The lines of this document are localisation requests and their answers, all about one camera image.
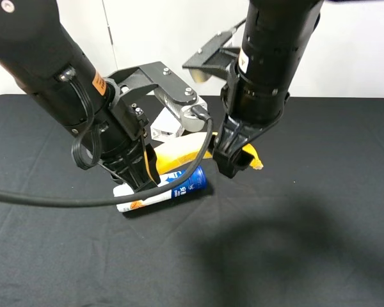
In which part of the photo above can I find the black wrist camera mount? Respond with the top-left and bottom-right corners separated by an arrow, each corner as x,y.
182,19 -> 246,83
106,61 -> 207,132

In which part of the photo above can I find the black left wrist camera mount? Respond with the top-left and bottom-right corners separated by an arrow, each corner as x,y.
106,61 -> 207,132

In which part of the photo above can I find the black camera cable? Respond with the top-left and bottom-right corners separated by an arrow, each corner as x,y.
0,105 -> 214,208

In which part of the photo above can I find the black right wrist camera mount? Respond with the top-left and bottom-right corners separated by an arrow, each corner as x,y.
182,19 -> 246,83

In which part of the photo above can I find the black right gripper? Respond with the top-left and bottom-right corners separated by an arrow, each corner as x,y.
212,62 -> 290,178

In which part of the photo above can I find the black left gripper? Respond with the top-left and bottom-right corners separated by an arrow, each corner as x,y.
83,81 -> 161,192

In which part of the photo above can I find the white and blue bottle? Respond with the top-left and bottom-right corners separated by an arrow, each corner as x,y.
113,166 -> 207,212

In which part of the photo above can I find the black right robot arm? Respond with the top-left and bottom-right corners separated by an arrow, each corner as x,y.
212,1 -> 323,178

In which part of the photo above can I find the black tablecloth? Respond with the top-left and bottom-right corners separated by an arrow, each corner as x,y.
0,98 -> 384,306

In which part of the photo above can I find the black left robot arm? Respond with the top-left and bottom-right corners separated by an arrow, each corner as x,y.
0,1 -> 160,192

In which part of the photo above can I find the small white carton box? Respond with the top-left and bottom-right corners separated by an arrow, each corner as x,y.
150,108 -> 184,143

